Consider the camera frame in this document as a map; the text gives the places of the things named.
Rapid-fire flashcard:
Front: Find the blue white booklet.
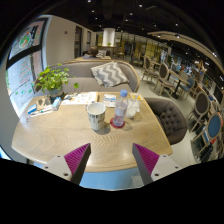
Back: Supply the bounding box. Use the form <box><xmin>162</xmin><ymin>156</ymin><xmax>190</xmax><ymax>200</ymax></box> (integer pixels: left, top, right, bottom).
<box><xmin>102</xmin><ymin>94</ymin><xmax>118</xmax><ymax>108</ymax></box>

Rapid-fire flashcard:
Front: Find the clear plastic cup with straw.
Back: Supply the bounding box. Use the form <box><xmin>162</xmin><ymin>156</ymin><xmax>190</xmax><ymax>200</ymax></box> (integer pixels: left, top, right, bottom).
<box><xmin>125</xmin><ymin>94</ymin><xmax>141</xmax><ymax>120</ymax></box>

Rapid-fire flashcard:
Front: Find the wooden cutout stand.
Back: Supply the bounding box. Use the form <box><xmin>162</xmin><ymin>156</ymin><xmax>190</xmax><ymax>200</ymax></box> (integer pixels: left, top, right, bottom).
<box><xmin>35</xmin><ymin>95</ymin><xmax>53</xmax><ymax>111</ymax></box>

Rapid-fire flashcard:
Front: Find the dark grey tufted armchair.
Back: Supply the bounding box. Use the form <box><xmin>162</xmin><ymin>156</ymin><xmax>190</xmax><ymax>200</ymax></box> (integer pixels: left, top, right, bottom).
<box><xmin>143</xmin><ymin>96</ymin><xmax>189</xmax><ymax>146</ymax></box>

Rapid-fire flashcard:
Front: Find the printed brochure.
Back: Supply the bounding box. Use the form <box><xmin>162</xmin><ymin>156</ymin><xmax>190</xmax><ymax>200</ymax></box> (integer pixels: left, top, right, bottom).
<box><xmin>61</xmin><ymin>92</ymin><xmax>98</xmax><ymax>106</ymax></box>

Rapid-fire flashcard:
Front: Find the light blue tissue pack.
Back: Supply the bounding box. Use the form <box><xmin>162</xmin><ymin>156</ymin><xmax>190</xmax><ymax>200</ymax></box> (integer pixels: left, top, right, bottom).
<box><xmin>52</xmin><ymin>97</ymin><xmax>63</xmax><ymax>111</ymax></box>

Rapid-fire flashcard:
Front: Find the small blue box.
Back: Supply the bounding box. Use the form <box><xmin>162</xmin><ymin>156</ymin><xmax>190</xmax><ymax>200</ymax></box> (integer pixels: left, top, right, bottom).
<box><xmin>27</xmin><ymin>103</ymin><xmax>38</xmax><ymax>116</ymax></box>

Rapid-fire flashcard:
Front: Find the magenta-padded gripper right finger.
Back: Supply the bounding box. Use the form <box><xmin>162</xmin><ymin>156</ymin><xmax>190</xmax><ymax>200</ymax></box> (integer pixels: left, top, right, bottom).
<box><xmin>131</xmin><ymin>142</ymin><xmax>184</xmax><ymax>186</ymax></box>

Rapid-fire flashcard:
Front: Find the grey curved sofa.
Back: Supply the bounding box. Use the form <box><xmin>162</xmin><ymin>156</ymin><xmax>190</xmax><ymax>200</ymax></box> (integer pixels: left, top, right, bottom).
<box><xmin>49</xmin><ymin>59</ymin><xmax>142</xmax><ymax>94</ymax></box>

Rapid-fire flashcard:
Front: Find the clear blue-capped water bottle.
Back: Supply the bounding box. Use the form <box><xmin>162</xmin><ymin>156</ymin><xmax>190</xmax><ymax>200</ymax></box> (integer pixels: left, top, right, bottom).
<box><xmin>112</xmin><ymin>88</ymin><xmax>129</xmax><ymax>128</ymax></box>

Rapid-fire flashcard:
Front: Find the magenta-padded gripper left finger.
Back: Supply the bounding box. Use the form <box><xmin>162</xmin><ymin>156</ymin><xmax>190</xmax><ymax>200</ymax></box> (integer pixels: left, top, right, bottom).
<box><xmin>41</xmin><ymin>142</ymin><xmax>92</xmax><ymax>186</ymax></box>

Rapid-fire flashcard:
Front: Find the group of ceiling spotlights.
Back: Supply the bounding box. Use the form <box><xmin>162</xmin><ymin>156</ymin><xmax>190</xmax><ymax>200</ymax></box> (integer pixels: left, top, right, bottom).
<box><xmin>88</xmin><ymin>0</ymin><xmax>214</xmax><ymax>38</ymax></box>

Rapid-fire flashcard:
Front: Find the flat round red coaster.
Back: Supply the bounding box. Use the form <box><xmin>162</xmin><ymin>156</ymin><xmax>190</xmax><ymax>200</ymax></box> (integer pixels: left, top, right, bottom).
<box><xmin>109</xmin><ymin>117</ymin><xmax>126</xmax><ymax>129</ymax></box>

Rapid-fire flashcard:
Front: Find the person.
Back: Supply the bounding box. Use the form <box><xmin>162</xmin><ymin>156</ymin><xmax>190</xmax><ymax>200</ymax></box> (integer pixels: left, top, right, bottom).
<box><xmin>83</xmin><ymin>45</ymin><xmax>100</xmax><ymax>60</ymax></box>

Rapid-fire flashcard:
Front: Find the green potted plant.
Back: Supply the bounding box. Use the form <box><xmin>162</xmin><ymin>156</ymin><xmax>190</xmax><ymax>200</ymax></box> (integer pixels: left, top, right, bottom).
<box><xmin>33</xmin><ymin>63</ymin><xmax>80</xmax><ymax>99</ymax></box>

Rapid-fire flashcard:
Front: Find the large decorated window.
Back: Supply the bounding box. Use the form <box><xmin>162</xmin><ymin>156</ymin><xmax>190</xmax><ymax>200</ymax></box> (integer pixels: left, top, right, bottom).
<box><xmin>4</xmin><ymin>18</ymin><xmax>48</xmax><ymax>118</ymax></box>

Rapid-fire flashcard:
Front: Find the yellow card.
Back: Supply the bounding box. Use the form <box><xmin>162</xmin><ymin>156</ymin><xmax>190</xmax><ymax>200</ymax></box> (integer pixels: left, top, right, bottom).
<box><xmin>129</xmin><ymin>93</ymin><xmax>144</xmax><ymax>102</ymax></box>

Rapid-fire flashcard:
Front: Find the grey white chevron cushion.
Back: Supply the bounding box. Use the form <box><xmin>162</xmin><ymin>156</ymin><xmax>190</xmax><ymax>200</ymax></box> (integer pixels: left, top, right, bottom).
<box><xmin>90</xmin><ymin>60</ymin><xmax>130</xmax><ymax>88</ymax></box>

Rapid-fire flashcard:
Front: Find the group of oval-back chairs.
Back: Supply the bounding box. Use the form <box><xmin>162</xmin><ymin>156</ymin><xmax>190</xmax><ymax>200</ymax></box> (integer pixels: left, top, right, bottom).
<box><xmin>141</xmin><ymin>54</ymin><xmax>224</xmax><ymax>163</ymax></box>

